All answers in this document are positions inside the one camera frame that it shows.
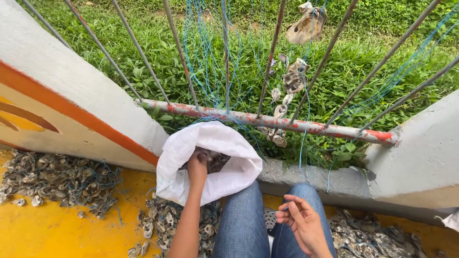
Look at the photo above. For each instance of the person's left hand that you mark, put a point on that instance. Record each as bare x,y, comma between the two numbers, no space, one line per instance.
197,168

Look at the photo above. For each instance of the person's right hand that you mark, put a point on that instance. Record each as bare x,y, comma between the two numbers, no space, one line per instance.
308,225

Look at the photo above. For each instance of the person's left fingers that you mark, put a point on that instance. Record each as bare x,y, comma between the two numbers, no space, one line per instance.
200,155

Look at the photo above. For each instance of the loose oyster shells in sack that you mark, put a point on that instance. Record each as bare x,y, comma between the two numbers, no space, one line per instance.
219,163

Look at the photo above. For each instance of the white woven sack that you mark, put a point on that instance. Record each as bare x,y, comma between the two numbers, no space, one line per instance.
222,138

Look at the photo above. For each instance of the rusty metal railing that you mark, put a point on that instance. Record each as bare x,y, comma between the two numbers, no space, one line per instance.
251,120

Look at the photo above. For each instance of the small heap of strung shells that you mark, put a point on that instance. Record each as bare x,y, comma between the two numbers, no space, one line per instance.
165,222

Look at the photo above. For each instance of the person's blue jeans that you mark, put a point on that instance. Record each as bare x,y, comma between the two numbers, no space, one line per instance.
240,222

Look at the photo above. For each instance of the white perforated plastic stool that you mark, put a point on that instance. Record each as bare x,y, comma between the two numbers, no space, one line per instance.
270,219

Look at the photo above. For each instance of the large heap of strung shells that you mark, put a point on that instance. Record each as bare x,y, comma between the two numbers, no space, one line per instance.
61,179

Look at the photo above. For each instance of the hanging strung oyster shells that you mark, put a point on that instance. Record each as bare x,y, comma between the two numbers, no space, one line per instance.
306,27

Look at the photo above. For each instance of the flat heap of oyster shells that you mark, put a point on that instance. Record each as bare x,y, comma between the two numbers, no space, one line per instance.
365,236

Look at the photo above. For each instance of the white plastic bag corner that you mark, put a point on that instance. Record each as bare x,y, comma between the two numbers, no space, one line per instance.
450,220

